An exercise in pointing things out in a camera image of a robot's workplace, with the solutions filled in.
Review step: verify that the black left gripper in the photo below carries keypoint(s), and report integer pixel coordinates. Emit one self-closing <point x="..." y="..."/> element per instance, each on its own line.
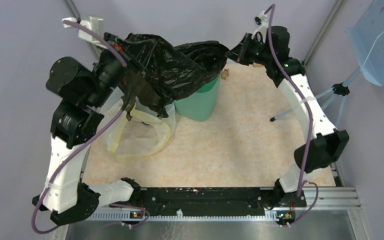
<point x="120" y="46"/>

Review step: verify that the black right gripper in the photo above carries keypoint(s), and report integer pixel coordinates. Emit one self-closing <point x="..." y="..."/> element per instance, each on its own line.
<point x="238" y="53"/>

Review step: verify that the black trash bag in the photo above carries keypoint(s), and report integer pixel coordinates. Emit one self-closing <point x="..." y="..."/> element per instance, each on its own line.
<point x="171" y="73"/>

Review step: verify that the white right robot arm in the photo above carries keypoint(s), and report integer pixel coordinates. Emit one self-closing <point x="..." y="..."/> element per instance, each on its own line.
<point x="324" y="143"/>

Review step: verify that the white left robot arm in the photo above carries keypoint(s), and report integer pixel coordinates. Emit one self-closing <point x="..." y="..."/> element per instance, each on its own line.
<point x="75" y="125"/>

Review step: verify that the green plastic trash bin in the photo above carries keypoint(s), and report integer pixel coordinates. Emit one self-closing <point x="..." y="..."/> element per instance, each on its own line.
<point x="200" y="105"/>

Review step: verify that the wooden block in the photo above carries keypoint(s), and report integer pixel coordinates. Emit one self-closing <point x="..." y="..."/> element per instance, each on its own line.
<point x="257" y="65"/>

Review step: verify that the small wooden toy pieces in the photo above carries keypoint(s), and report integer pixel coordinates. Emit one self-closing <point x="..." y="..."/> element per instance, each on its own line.
<point x="225" y="74"/>

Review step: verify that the clear yellow plastic bag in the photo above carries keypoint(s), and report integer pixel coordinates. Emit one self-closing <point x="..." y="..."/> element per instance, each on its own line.
<point x="142" y="136"/>

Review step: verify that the light blue tripod stand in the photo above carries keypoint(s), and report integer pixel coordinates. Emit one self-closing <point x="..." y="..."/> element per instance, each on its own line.
<point x="328" y="99"/>

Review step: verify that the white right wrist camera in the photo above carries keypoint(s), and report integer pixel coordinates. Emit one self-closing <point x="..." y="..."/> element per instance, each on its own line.
<point x="262" y="22"/>

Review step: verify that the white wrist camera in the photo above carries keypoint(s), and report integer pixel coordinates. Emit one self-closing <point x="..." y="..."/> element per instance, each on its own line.
<point x="90" y="28"/>
<point x="262" y="22"/>

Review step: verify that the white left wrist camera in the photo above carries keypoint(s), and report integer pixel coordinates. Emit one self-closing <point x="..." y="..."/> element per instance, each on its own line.
<point x="90" y="28"/>

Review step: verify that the white toothed cable rail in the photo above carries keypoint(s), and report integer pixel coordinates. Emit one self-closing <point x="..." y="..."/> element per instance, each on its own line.
<point x="107" y="214"/>

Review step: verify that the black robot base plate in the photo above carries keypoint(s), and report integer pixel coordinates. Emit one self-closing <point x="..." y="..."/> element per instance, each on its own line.
<point x="214" y="201"/>

